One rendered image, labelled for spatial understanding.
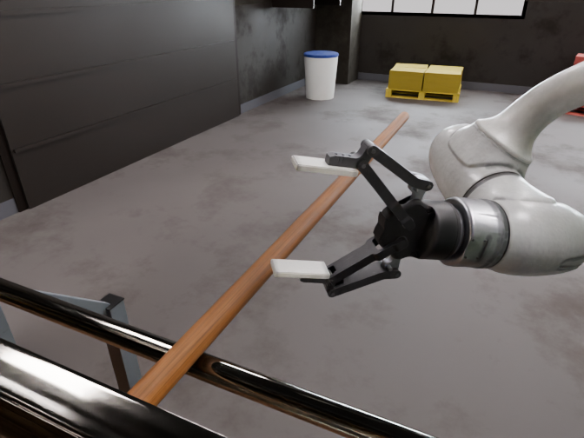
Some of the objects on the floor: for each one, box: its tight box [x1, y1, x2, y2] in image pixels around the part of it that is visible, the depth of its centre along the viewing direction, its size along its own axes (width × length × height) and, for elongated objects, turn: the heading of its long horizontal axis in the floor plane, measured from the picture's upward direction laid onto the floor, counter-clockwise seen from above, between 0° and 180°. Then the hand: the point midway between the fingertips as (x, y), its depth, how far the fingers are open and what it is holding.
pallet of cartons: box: [385, 63, 463, 103], centre depth 671 cm, size 113×84×39 cm
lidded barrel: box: [303, 50, 339, 100], centre depth 651 cm, size 52×52×64 cm
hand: (292, 219), depth 50 cm, fingers open, 13 cm apart
